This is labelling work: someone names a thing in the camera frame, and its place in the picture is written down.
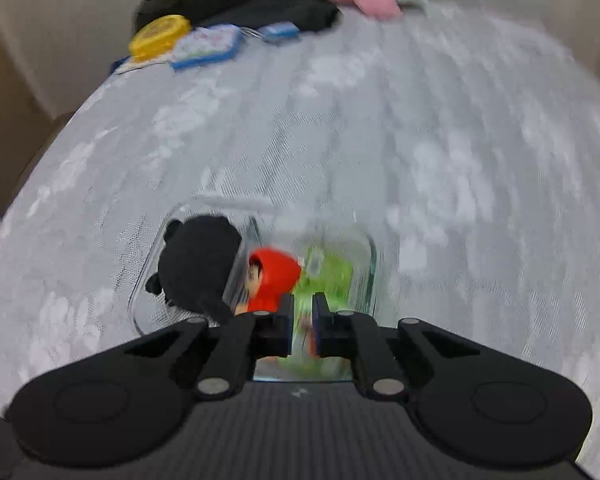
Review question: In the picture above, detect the blue framed card keychain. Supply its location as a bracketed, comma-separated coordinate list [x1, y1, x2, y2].
[169, 25, 244, 71]

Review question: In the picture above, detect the small blue tag keychain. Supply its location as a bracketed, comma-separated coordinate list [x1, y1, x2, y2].
[257, 22, 301, 45]

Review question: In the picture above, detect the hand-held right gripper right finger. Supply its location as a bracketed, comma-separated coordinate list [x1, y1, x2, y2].
[312, 293, 473, 401]

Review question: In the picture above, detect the yellow round case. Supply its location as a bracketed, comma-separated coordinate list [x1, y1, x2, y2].
[128, 15, 192, 62]

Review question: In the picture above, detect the black bag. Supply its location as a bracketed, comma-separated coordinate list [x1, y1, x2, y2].
[134, 0, 342, 36]

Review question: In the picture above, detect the grey patterned tablecloth desktop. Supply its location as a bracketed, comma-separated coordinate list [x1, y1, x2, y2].
[0, 2, 600, 418]

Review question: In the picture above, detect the red hooded figurine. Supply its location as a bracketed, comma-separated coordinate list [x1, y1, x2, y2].
[234, 246, 302, 317]

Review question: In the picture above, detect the black plush toy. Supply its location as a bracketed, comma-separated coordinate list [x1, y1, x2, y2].
[144, 215, 244, 325]

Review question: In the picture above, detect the clear glass container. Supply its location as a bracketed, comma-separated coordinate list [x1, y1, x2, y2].
[128, 199, 377, 382]

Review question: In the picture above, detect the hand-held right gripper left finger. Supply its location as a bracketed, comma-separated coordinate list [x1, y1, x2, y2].
[121, 298, 294, 402]

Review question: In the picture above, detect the green toy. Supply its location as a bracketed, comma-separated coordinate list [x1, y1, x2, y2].
[286, 254, 355, 376]

